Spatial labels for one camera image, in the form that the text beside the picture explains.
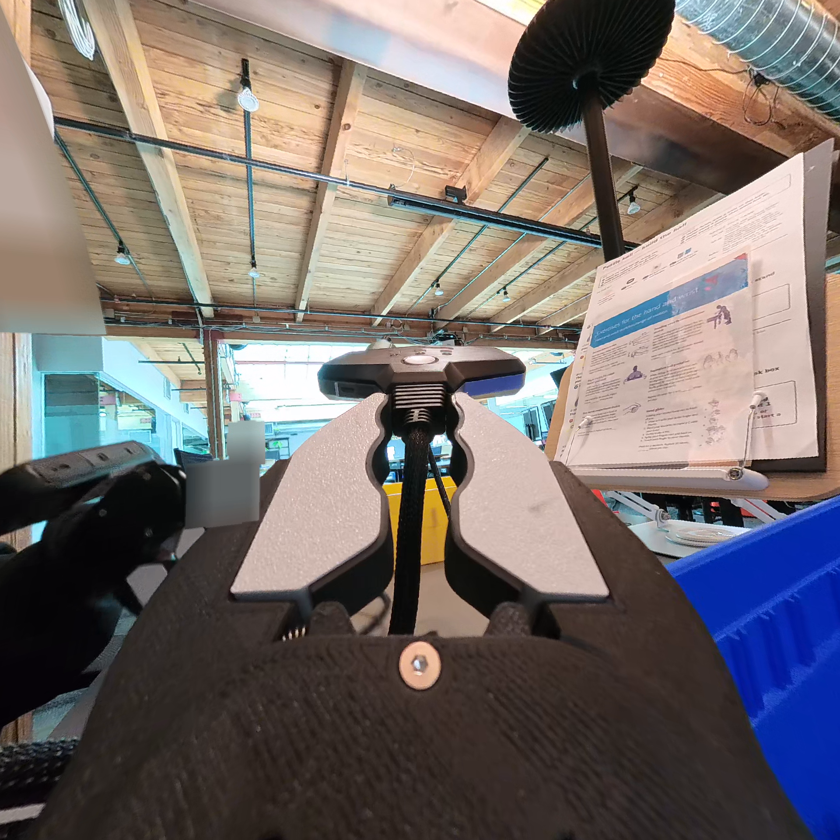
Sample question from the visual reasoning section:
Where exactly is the wooden door frame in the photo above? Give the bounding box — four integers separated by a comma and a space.
0, 331, 35, 473

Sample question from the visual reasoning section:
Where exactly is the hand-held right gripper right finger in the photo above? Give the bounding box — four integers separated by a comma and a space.
445, 394, 613, 616

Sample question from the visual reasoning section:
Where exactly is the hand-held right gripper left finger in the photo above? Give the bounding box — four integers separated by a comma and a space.
230, 392, 396, 614

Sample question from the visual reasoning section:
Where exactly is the blue storage bin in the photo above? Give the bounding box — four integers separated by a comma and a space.
666, 495, 840, 840

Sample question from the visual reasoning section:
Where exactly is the silver spiral duct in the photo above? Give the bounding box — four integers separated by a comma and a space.
676, 0, 840, 123

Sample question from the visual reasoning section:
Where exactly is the wooden document stand white base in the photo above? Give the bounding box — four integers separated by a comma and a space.
545, 138, 840, 560

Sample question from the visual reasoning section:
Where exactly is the person's left forearm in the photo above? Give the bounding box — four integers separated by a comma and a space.
0, 535, 142, 726

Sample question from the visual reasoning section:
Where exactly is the black pleated round fixture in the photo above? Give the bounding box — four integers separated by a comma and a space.
507, 0, 677, 263

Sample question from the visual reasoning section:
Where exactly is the yellow bin with divider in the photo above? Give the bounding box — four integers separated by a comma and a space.
382, 476, 458, 567

